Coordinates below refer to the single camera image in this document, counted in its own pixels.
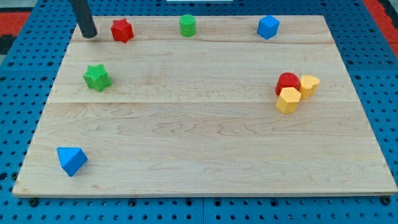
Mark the red star block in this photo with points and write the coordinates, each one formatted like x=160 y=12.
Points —
x=122 y=30

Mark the green star block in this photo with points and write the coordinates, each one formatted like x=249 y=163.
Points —
x=96 y=77

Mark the blue cube block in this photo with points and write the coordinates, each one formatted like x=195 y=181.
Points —
x=268 y=27

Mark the light wooden board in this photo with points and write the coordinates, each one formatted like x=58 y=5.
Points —
x=197 y=116

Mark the yellow hexagon block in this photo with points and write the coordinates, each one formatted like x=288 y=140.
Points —
x=288 y=100

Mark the green cylinder block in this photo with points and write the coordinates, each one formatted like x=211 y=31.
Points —
x=187 y=25

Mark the red cylinder block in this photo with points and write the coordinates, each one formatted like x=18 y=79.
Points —
x=287 y=80

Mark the yellow heart block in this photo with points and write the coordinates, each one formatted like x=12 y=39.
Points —
x=308 y=86

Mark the blue triangular prism block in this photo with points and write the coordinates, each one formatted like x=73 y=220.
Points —
x=71 y=159

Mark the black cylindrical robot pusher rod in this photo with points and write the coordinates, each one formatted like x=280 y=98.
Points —
x=84 y=18

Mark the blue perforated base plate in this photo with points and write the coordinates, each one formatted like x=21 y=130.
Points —
x=30 y=67

